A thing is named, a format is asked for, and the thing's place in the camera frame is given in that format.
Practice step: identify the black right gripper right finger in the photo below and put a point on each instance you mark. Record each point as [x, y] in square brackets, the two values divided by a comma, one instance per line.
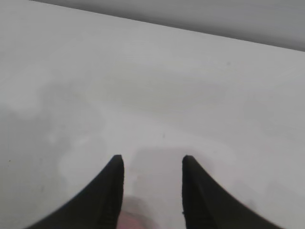
[205, 205]

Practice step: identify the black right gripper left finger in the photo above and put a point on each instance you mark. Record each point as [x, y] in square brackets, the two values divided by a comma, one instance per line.
[100, 202]

